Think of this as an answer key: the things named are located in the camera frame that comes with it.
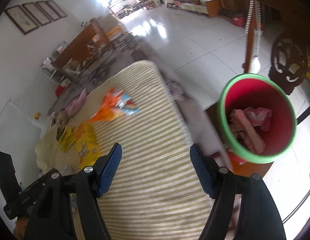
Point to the red green trash bin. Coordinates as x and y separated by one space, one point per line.
253 90

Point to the framed wall pictures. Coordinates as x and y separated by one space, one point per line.
33 15

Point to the orange snack bag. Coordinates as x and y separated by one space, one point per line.
114 104

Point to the red plastic bucket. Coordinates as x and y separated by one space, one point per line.
238 21

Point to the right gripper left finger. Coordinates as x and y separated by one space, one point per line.
53 218

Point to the yellow paper box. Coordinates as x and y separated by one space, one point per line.
66 140

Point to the left hand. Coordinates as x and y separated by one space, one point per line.
20 227

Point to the pink printed paper bag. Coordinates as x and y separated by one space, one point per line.
243 125

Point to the pink plastic wrapper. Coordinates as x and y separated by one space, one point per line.
76 104

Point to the wooden tv cabinet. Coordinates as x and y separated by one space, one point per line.
211 8

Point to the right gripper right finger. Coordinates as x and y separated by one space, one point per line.
243 206

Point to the yellow orange snack box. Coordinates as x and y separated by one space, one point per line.
86 144

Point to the yellow checked tablecloth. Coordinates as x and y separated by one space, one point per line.
155 193

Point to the carved wooden chair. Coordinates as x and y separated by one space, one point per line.
288 62

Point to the white wire shelf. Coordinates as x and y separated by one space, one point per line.
52 72

